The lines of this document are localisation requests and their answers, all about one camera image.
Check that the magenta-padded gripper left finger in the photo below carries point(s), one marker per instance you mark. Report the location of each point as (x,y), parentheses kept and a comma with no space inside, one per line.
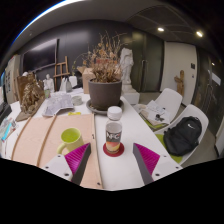
(75,158)

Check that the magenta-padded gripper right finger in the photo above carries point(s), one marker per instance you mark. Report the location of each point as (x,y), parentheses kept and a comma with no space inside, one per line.
(148,158)

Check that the clear plastic drink bottle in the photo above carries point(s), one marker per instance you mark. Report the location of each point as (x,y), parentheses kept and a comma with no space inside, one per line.
(114,131)

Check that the yellow-green ceramic mug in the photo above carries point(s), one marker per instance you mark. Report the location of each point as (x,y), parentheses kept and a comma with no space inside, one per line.
(71,138)

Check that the flat round red coaster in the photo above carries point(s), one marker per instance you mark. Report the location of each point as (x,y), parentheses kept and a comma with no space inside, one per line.
(105,151)

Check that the black backpack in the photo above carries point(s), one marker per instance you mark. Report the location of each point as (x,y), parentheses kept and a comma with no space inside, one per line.
(183,136)

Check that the light wooden board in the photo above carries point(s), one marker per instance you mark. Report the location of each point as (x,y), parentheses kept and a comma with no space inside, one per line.
(36,140)

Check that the small yellow tag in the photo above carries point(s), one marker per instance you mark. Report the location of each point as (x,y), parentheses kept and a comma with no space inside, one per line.
(74,113)

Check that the stack of papers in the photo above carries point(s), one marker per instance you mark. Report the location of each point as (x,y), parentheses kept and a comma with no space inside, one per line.
(154,113)

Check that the grey round plant saucer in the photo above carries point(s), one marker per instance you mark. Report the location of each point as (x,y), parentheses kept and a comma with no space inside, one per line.
(96,110)

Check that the grey printed paper sheets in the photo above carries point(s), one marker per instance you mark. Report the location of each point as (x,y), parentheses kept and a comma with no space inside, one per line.
(58,104)

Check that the white tape roll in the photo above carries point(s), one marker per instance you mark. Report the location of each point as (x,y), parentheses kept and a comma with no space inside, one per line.
(77,100)

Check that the white plastic chair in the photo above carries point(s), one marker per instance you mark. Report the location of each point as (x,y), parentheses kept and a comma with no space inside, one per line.
(196,111)
(171,100)

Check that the dried plant in dark pot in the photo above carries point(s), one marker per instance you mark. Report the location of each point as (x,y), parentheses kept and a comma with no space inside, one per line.
(105,91)

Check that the brown cardboard box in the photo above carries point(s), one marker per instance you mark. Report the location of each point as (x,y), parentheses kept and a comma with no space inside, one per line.
(87,78)

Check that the small wooden figure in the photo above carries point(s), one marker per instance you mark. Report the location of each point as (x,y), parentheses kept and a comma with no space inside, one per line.
(179,83)

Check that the wooden easel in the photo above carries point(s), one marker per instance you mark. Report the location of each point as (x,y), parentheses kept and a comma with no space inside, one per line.
(61,71)

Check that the white headless torso statue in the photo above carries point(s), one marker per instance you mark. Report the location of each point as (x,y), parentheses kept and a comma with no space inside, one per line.
(127,66)

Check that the white cabinet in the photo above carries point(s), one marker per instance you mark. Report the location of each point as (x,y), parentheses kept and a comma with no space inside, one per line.
(12,80)

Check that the round ceiling spotlight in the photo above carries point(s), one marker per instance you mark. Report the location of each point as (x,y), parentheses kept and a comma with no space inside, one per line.
(160,29)
(199,33)

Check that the long ceiling light strip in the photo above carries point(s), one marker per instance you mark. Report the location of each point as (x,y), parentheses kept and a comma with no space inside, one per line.
(40,16)

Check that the white statue pedestal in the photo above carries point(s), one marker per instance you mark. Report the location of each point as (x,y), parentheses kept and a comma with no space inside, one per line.
(131,96)

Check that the black wall screen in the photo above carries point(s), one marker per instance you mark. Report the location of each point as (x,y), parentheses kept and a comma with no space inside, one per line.
(40,55)

